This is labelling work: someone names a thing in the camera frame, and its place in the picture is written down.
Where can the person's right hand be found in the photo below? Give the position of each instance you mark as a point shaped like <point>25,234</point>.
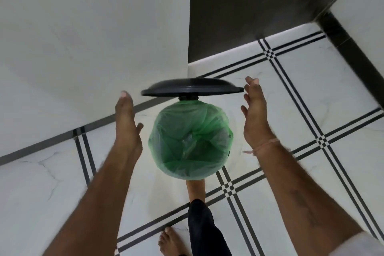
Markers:
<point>256,117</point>

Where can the person's left hand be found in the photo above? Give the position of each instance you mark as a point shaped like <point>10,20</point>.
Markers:
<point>127,126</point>

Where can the green plastic garbage bag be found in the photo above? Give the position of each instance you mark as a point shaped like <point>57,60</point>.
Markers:
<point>189,141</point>

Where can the black pedal trash bin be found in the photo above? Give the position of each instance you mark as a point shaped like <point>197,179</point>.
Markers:
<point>192,86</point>

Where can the person's right forearm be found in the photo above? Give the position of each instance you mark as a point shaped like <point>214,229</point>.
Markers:
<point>300,198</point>

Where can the person's left forearm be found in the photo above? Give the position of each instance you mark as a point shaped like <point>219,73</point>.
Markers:
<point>90,204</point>

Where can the person's right foot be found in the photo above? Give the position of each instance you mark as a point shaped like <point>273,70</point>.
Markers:
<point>196,189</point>

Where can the person's foot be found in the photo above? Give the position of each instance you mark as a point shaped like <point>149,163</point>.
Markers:
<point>196,189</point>
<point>169,242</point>

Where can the person's left foot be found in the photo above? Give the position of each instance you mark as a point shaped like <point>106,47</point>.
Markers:
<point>169,242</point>

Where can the pink thread wrist band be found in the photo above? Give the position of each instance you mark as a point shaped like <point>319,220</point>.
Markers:
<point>264,146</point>

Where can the dark brown door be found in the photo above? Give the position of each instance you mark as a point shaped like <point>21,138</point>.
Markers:
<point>255,9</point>

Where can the dark trousers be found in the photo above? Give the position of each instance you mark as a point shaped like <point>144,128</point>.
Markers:
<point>207,228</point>

